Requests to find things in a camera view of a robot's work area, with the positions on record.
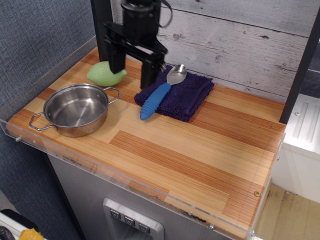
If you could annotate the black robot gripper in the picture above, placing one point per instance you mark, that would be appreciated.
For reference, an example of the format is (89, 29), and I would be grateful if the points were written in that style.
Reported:
(137, 37)

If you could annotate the blue handled metal spoon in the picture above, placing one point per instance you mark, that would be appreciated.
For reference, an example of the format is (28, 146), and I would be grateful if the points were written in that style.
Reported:
(175, 76)

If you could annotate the purple folded cloth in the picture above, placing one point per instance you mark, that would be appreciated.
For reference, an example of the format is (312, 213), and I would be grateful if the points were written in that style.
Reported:
(183, 99)

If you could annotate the green plastic lemon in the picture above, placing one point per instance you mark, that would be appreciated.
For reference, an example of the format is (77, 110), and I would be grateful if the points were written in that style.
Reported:
(101, 75)

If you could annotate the stainless steel pot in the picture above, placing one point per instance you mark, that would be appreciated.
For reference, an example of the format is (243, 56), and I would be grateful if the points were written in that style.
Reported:
(77, 110)

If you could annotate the grey toy fridge cabinet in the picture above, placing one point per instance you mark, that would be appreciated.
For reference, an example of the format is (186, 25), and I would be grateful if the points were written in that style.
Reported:
(86, 192)

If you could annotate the clear acrylic table guard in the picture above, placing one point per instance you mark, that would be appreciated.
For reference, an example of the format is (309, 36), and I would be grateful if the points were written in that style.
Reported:
(211, 171)

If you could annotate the silver dispenser button panel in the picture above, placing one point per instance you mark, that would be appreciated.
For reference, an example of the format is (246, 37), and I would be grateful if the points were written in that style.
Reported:
(127, 224)

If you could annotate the white toy sink unit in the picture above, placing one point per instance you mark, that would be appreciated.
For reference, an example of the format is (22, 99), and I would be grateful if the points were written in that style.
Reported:
(297, 166)

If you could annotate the yellow object bottom left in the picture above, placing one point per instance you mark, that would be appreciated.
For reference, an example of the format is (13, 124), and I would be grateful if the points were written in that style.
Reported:
(30, 234)

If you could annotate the black left vertical post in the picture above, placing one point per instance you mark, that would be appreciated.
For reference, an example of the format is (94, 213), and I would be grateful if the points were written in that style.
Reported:
(102, 13)

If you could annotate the black vertical post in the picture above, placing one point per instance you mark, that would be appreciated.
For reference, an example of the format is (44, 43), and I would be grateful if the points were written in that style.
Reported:
(102, 13)
(303, 67)

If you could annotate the black right vertical post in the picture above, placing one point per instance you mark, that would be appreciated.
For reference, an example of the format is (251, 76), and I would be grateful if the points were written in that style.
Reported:
(303, 67)

